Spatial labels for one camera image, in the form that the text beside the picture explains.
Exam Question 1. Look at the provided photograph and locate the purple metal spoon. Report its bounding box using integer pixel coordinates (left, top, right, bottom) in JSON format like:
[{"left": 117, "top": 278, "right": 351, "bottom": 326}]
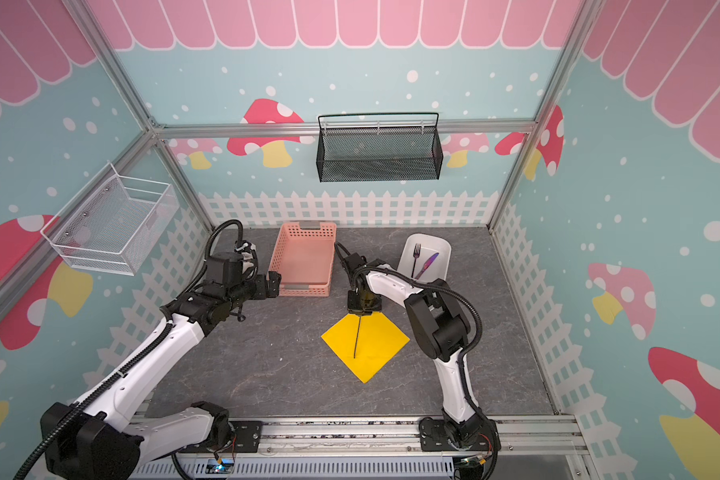
[{"left": 352, "top": 315, "right": 363, "bottom": 359}]

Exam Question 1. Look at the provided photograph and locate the yellow paper napkin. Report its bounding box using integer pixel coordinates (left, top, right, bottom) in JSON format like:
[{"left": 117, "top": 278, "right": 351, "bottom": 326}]
[{"left": 321, "top": 312, "right": 410, "bottom": 383}]

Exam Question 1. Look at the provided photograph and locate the purple metal fork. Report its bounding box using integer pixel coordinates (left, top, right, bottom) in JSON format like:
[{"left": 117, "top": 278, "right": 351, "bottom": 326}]
[{"left": 410, "top": 243, "right": 422, "bottom": 278}]

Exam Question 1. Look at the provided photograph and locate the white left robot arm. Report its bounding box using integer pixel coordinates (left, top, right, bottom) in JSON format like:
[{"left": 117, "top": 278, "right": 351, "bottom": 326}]
[{"left": 14, "top": 219, "right": 281, "bottom": 479}]

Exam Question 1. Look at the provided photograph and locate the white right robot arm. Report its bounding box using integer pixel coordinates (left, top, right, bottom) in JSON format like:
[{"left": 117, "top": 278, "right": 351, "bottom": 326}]
[{"left": 334, "top": 242, "right": 502, "bottom": 479}]

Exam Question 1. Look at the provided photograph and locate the pink perforated plastic basket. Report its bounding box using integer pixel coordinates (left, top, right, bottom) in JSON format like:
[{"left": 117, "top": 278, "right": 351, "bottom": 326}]
[{"left": 269, "top": 221, "right": 337, "bottom": 298}]

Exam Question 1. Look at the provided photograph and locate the white plastic tub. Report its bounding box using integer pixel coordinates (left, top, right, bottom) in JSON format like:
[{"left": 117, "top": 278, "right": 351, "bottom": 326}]
[{"left": 397, "top": 233, "right": 452, "bottom": 283}]

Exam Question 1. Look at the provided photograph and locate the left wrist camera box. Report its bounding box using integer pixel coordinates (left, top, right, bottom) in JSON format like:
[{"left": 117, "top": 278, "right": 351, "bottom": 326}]
[{"left": 205, "top": 252, "right": 258, "bottom": 285}]

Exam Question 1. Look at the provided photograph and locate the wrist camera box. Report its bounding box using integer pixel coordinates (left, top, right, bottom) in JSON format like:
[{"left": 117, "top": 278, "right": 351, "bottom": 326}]
[
  {"left": 205, "top": 252, "right": 258, "bottom": 285},
  {"left": 342, "top": 253, "right": 367, "bottom": 280}
]

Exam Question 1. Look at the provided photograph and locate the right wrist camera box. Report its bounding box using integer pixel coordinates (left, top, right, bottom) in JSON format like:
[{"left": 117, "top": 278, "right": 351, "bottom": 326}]
[{"left": 342, "top": 253, "right": 367, "bottom": 280}]

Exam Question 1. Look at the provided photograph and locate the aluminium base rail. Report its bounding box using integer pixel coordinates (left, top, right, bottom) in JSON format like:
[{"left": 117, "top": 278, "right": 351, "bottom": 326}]
[{"left": 132, "top": 415, "right": 598, "bottom": 479}]

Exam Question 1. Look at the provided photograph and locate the black mesh wall basket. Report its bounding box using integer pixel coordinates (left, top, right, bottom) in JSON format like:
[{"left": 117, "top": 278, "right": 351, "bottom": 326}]
[{"left": 316, "top": 112, "right": 444, "bottom": 182}]

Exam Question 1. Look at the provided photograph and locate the white wire wall basket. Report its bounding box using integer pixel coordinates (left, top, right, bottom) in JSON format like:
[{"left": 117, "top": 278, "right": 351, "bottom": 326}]
[{"left": 40, "top": 163, "right": 179, "bottom": 276}]

